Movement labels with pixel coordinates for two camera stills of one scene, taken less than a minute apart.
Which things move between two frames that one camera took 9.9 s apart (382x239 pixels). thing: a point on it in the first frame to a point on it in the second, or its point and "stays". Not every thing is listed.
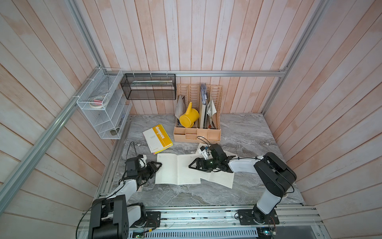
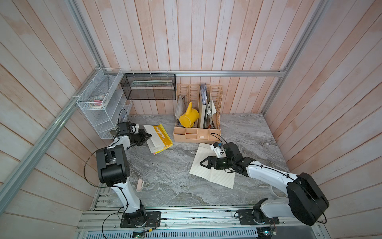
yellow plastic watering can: [188, 119] stays
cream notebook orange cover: [175, 170] to [159, 140]
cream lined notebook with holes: [223, 178] stays
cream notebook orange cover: [157, 139] stays
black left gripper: [152, 168] to [143, 135]
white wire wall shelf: [105, 104] stays
